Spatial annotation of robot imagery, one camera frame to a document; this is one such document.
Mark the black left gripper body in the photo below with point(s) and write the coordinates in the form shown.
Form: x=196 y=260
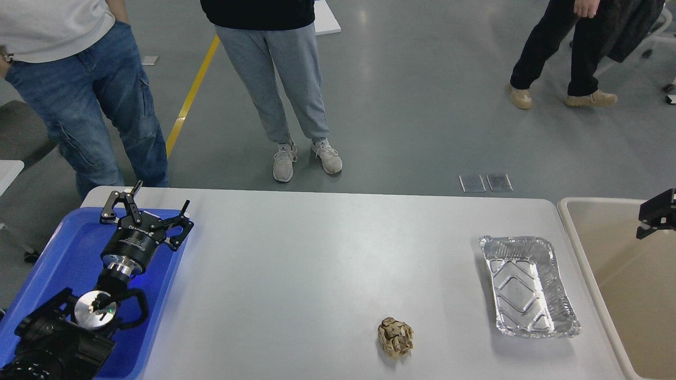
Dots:
x=132 y=246

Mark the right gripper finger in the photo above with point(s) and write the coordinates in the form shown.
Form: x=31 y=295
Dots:
x=657 y=213

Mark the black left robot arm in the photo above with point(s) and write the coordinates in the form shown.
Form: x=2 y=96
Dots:
x=90 y=308

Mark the blue plastic tray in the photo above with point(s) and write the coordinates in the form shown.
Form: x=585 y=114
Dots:
x=72 y=259

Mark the beige plastic bin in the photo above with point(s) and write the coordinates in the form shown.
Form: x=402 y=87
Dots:
x=631 y=281

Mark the grey chair left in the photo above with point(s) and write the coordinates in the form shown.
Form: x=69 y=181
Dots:
x=23 y=134

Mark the aluminium foil tray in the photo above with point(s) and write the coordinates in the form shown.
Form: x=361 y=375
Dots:
x=529 y=297

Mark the person in blue jeans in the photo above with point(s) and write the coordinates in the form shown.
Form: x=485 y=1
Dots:
x=77 y=65

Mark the right clear floor plate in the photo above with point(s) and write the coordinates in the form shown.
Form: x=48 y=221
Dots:
x=499 y=183

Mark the clear floor plate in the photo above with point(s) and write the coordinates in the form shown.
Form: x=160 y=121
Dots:
x=472 y=183
x=499 y=183

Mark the chair with dark jacket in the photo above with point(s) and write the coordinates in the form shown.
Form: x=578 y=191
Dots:
x=626 y=25

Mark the left clear floor plate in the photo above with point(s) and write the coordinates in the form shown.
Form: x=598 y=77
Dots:
x=472 y=183

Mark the person in grey sweatpants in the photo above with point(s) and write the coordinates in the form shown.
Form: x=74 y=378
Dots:
x=271 y=42

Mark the crumpled brown paper ball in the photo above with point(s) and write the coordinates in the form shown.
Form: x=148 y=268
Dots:
x=395 y=337

